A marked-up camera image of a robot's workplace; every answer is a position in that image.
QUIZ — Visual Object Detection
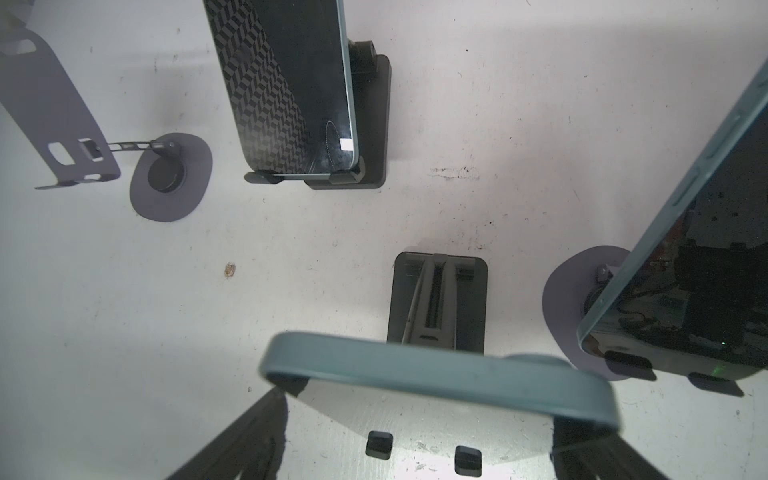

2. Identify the black rectangular phone stand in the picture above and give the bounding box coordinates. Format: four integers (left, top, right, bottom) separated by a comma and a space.
244, 41, 391, 190

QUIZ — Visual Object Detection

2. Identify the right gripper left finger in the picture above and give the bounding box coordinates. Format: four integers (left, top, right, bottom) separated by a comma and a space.
170, 387, 288, 479

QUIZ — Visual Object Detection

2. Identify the black folding phone stand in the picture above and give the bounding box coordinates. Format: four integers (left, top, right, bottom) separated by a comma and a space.
387, 252, 488, 354

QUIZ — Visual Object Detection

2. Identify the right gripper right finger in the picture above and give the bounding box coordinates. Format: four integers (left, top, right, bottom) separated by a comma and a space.
550, 418, 668, 480

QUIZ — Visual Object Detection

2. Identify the grey round-base phone stand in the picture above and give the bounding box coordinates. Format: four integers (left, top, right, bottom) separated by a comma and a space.
1, 28, 213, 223

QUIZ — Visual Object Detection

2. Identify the grey round stand centre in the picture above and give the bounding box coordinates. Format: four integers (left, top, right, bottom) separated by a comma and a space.
541, 244, 745, 398

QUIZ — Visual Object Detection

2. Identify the black phone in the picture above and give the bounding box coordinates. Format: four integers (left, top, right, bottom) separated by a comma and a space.
259, 332, 622, 469
203, 0, 359, 183
577, 69, 767, 382

